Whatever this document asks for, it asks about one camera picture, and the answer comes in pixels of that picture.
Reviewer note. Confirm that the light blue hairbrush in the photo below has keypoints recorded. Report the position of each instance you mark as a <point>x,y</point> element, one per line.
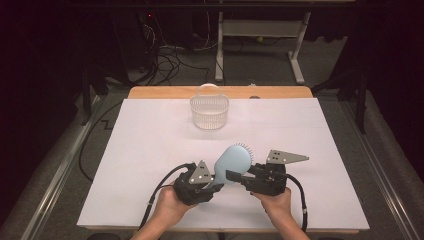
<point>233,163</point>

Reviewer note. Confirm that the aluminium floor rail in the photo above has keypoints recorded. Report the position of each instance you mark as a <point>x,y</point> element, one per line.
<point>383,173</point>
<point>60,173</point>

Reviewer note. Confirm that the white board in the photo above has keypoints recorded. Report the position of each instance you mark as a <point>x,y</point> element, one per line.
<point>150,150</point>

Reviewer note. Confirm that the person's left hand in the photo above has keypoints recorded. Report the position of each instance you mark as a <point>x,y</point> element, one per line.
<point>173,206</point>

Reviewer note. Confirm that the person's right hand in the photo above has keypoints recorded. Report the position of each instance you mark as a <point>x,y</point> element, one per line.
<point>273,203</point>

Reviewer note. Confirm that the white plastic mesh basket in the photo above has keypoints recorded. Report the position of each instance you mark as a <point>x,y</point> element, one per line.
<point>209,113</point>

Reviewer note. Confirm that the wooden table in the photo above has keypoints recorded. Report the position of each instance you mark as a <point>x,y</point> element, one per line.
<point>160,92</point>

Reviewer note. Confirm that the white metal stand frame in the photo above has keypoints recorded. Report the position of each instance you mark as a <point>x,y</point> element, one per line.
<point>263,28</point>

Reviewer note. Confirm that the black metal stand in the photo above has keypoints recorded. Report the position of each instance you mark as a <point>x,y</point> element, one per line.
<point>87,96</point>
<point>360,100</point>

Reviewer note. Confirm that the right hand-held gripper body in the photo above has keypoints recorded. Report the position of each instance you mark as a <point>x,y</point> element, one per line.
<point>270,176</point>

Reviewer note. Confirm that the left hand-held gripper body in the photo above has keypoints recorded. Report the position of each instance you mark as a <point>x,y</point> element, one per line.
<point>195,186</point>

